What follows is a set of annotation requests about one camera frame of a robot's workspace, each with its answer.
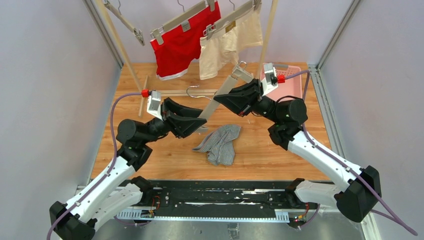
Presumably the beige clip hanger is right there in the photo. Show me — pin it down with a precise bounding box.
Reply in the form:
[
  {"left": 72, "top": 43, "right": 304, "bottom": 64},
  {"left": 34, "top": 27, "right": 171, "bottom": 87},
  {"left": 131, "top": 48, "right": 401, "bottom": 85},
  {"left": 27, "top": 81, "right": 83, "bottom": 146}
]
[
  {"left": 103, "top": 0, "right": 146, "bottom": 46},
  {"left": 199, "top": 61, "right": 254, "bottom": 120}
]

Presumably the grey striped underwear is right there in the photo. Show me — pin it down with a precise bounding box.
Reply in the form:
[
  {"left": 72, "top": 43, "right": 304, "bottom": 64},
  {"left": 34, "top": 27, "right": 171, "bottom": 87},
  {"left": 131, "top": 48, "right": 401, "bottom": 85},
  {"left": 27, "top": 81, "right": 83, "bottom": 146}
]
[{"left": 192, "top": 124, "right": 242, "bottom": 166}]

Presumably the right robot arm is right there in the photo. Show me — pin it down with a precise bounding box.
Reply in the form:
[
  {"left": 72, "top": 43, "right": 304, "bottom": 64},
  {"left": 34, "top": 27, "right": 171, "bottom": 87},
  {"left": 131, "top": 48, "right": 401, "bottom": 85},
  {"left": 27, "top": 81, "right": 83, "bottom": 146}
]
[{"left": 213, "top": 79, "right": 382, "bottom": 223}]

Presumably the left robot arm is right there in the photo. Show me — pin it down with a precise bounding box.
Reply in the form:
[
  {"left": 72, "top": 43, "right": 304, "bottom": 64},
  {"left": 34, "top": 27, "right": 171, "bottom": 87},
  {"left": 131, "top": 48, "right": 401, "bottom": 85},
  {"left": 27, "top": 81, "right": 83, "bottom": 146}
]
[{"left": 46, "top": 97, "right": 207, "bottom": 240}]

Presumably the red underwear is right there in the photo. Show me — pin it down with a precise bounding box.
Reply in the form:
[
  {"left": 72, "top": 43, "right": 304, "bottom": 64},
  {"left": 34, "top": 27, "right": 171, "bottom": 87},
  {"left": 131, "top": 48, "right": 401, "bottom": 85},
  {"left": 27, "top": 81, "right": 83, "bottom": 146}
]
[{"left": 150, "top": 0, "right": 221, "bottom": 81}]

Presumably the cream underwear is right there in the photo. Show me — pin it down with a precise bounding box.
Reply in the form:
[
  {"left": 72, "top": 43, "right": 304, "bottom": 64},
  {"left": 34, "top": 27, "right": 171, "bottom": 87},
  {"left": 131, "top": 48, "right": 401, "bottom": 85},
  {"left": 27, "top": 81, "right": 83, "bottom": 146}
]
[{"left": 198, "top": 9, "right": 264, "bottom": 80}]

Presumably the empty beige clip hanger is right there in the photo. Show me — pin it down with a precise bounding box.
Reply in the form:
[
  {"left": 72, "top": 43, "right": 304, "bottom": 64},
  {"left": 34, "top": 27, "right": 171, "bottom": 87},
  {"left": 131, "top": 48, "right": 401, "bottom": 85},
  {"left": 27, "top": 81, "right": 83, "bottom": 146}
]
[{"left": 103, "top": 0, "right": 146, "bottom": 46}]

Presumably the cream underwear hanger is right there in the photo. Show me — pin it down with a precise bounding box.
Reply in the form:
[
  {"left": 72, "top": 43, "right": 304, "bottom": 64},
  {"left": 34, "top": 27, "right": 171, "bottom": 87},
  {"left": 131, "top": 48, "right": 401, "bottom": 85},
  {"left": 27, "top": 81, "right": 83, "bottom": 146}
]
[{"left": 203, "top": 0, "right": 262, "bottom": 39}]

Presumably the wooden clothes rack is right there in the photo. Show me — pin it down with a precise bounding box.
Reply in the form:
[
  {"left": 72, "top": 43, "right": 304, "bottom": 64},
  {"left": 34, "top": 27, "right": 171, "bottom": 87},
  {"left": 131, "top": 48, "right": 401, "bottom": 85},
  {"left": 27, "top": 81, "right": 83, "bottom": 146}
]
[{"left": 92, "top": 0, "right": 279, "bottom": 118}]

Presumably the pink plastic basket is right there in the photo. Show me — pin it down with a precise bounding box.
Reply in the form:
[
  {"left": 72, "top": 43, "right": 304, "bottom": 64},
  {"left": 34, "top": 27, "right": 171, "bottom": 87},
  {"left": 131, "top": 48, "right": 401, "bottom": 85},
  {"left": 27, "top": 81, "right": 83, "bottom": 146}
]
[{"left": 259, "top": 62, "right": 303, "bottom": 102}]

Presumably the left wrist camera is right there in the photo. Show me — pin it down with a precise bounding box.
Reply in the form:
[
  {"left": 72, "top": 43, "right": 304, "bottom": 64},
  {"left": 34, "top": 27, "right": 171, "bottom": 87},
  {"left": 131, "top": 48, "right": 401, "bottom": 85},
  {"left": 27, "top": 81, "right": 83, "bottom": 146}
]
[{"left": 146, "top": 90, "right": 163, "bottom": 120}]

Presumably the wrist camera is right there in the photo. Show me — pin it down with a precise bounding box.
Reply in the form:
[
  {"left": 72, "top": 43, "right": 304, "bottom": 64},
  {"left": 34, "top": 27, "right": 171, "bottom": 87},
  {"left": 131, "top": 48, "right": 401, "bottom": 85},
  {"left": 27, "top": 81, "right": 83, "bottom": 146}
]
[
  {"left": 261, "top": 62, "right": 278, "bottom": 96},
  {"left": 146, "top": 90, "right": 163, "bottom": 120}
]

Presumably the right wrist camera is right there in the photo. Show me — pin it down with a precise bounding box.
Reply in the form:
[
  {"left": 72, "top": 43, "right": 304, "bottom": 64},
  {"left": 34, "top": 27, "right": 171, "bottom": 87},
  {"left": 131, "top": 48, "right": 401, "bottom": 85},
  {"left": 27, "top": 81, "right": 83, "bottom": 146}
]
[{"left": 261, "top": 62, "right": 278, "bottom": 96}]

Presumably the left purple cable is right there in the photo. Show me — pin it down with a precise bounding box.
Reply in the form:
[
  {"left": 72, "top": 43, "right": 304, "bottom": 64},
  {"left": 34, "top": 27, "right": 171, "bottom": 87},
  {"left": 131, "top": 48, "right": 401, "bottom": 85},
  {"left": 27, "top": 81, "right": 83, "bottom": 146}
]
[{"left": 46, "top": 89, "right": 151, "bottom": 240}]

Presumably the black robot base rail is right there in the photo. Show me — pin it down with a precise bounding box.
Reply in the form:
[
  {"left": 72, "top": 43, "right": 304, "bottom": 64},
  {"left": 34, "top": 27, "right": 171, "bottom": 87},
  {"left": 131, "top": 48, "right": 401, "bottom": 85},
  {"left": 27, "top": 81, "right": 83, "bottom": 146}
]
[{"left": 116, "top": 180, "right": 317, "bottom": 223}]

